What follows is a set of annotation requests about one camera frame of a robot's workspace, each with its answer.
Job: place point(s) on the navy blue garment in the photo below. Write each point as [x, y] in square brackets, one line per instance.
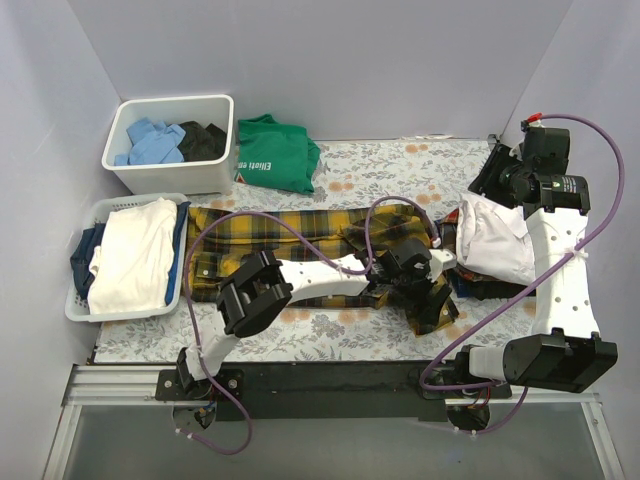
[81, 259]

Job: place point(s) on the aluminium frame rail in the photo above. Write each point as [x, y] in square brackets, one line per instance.
[334, 420]

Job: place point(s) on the white folded garment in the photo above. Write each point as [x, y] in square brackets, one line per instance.
[131, 265]

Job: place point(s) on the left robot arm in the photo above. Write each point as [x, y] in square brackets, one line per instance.
[251, 298]

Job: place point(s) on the light blue shirt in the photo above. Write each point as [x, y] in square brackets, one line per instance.
[152, 144]

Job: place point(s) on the floral tablecloth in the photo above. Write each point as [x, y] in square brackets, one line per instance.
[349, 175]

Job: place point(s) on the white folded shirt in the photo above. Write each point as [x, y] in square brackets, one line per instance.
[493, 240]

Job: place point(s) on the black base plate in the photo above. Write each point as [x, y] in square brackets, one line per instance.
[317, 390]

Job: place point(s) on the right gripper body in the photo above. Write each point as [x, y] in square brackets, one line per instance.
[493, 167]

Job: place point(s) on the white plastic bin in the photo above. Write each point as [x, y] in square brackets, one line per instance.
[211, 176]

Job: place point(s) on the black garment in bin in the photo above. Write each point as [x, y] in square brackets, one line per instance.
[202, 143]

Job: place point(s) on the white laundry basket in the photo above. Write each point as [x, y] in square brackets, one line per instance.
[77, 309]

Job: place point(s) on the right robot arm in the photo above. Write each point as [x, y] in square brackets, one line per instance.
[564, 350]

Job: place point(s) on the yellow plaid long sleeve shirt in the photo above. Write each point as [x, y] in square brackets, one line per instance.
[335, 233]

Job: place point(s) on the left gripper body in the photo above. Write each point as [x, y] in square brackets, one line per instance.
[433, 307]

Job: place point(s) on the green printed shirt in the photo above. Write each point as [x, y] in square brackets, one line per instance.
[275, 155]

